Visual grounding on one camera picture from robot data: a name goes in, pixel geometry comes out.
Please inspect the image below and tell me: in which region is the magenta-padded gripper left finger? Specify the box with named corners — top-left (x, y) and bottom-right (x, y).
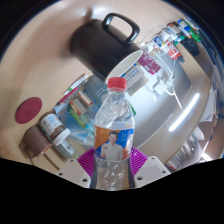
top-left (55, 147), bottom-right (98, 189)

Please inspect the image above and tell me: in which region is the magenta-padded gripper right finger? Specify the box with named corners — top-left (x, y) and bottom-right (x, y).
top-left (128, 146), bottom-right (172, 188)

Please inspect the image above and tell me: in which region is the clear red-capped drink bottle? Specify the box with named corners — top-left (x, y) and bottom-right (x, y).
top-left (93, 76), bottom-right (136, 191)

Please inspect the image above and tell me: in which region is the clear glass white-capped bottle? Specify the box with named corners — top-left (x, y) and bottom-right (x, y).
top-left (54, 133), bottom-right (81, 159)

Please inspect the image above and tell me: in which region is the gold-capped blue-label bottle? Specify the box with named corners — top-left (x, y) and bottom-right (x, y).
top-left (63, 109), bottom-right (96, 148)

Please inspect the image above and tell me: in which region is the white-lidded brown spread jar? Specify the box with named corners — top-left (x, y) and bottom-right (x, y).
top-left (39, 112), bottom-right (72, 147)

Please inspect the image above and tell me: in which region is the green glass bottle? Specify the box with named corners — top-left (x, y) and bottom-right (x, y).
top-left (68, 98), bottom-right (96, 129)

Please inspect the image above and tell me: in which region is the white light bar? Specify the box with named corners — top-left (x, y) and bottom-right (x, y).
top-left (168, 92), bottom-right (201, 133)

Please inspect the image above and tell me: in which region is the flat round red coaster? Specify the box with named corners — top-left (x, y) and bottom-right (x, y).
top-left (14, 96), bottom-right (44, 125)

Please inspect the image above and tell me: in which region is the white desk lamp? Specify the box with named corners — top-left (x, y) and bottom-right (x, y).
top-left (146, 56), bottom-right (184, 111)

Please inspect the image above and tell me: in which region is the grey shaker bottle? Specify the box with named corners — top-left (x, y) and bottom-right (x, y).
top-left (81, 74), bottom-right (109, 108)

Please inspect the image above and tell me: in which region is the white and blue carton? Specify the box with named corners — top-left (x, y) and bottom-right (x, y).
top-left (121, 63), bottom-right (146, 89)

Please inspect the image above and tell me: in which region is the pink package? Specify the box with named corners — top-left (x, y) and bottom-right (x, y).
top-left (138, 51), bottom-right (162, 76)

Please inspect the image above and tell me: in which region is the red-lidded white jar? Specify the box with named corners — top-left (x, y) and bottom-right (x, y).
top-left (166, 44), bottom-right (183, 61)

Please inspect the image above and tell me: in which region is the black mug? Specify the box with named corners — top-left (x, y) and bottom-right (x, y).
top-left (69, 12), bottom-right (144, 84)

